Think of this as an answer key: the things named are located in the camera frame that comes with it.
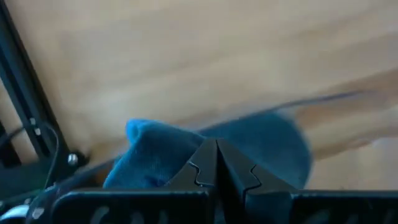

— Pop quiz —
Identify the blue denim baseball cap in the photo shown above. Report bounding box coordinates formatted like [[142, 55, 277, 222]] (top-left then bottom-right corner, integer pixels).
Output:
[[102, 111, 313, 190]]

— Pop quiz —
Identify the thin black cable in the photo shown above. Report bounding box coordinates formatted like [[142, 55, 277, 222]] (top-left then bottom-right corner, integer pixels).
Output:
[[43, 123, 60, 189]]

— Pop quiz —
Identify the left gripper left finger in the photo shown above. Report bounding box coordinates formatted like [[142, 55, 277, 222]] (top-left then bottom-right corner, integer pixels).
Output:
[[166, 138, 218, 189]]

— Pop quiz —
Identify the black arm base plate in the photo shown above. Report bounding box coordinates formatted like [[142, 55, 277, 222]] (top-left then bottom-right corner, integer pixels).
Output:
[[0, 160, 94, 206]]

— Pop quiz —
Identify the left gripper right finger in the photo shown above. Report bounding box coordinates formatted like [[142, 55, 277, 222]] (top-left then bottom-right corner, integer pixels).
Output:
[[216, 138, 296, 195]]

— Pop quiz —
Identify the black aluminium table frame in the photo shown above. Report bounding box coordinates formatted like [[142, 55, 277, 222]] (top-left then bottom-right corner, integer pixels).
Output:
[[0, 0, 91, 194]]

